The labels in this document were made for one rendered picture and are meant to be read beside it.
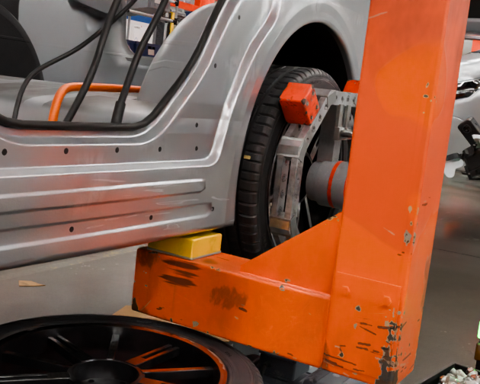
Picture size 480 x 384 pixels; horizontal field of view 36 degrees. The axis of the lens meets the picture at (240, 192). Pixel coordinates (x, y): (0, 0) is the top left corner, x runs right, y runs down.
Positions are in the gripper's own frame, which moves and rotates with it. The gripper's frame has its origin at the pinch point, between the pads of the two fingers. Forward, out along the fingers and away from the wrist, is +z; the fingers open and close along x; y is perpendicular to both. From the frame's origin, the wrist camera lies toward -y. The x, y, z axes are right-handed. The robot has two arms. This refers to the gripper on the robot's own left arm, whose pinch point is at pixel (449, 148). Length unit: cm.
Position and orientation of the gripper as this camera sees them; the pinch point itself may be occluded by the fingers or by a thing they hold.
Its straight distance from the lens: 193.7
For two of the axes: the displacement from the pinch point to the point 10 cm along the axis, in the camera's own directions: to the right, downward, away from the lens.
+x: -5.3, 3.9, 7.5
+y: 2.1, 9.2, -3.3
